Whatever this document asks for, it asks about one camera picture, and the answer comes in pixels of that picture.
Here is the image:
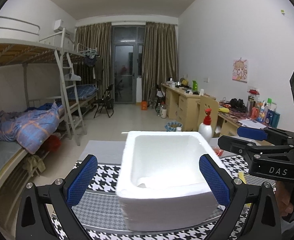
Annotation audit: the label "white foam box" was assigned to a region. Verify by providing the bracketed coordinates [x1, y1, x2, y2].
[116, 131, 224, 232]

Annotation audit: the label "yellow foam fruit net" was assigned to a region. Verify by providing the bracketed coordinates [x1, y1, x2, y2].
[238, 171, 247, 184]

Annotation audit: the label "metal bunk bed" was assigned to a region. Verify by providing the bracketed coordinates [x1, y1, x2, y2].
[0, 16, 105, 215]

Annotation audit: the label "yellow object on desk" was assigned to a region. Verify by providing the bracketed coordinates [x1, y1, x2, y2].
[219, 107, 230, 113]

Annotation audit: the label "person's right hand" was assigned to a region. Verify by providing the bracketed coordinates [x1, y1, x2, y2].
[275, 181, 294, 217]

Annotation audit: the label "metal thermos flask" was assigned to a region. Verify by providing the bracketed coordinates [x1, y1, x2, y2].
[247, 95, 255, 117]

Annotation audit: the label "wooden desk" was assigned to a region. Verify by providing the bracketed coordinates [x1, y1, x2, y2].
[162, 84, 247, 137]

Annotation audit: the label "orange container on floor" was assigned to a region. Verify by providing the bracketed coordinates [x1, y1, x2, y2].
[141, 101, 148, 111]

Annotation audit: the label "white air conditioner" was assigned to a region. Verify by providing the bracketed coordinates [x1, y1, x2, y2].
[54, 19, 72, 35]

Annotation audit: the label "brown curtain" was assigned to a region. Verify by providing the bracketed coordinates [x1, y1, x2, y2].
[75, 23, 112, 97]
[142, 22, 178, 101]

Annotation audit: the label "blue plaid quilt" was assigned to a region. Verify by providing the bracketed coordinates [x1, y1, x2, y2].
[0, 103, 64, 154]

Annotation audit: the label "white lotion pump bottle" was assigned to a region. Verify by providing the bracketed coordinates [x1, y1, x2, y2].
[198, 108, 213, 142]

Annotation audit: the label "green bottle on desk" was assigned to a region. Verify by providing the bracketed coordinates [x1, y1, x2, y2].
[192, 80, 198, 92]

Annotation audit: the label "left brown curtain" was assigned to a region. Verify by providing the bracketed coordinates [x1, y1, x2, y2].
[75, 23, 112, 97]

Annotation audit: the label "glass balcony door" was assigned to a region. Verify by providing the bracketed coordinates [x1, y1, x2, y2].
[112, 25, 145, 104]

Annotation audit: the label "cartoon girl poster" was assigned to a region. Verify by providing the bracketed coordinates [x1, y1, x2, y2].
[232, 58, 248, 83]

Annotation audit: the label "blue woven basket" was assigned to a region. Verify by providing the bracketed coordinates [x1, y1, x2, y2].
[165, 121, 183, 132]

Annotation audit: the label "wooden smiley chair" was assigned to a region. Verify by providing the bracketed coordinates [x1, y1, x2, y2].
[197, 95, 219, 132]

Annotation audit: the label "blue toiletry bottle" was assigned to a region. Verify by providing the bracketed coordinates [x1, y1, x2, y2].
[265, 109, 280, 128]

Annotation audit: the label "red snack packet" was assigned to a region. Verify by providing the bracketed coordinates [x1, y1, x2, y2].
[213, 147, 224, 157]

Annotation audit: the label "white floor jug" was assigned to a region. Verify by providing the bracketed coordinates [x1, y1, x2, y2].
[160, 105, 167, 119]

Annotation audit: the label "black folding chair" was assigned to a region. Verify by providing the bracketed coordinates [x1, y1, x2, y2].
[94, 84, 114, 118]

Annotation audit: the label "right brown curtain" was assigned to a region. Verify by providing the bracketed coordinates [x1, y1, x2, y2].
[142, 22, 178, 101]

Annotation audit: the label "houndstooth table mat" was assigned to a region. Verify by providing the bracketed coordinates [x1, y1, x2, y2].
[49, 154, 283, 240]

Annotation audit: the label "white papers on desk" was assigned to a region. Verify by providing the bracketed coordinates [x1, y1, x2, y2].
[239, 119, 266, 129]

